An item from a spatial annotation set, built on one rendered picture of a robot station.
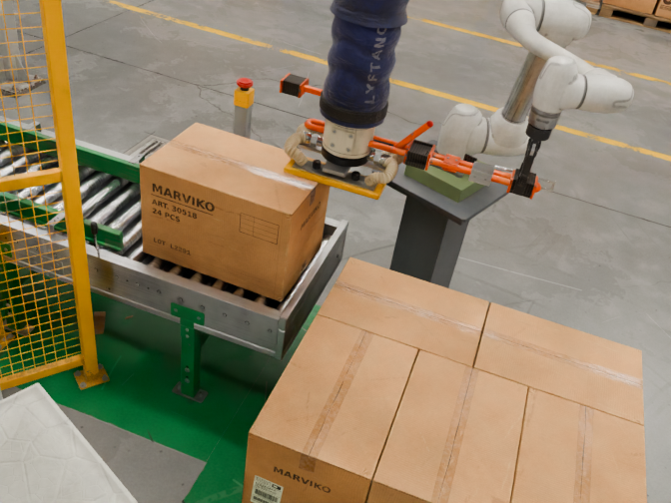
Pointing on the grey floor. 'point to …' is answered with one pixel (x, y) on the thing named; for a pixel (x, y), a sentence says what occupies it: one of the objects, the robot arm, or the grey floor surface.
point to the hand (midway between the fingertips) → (521, 181)
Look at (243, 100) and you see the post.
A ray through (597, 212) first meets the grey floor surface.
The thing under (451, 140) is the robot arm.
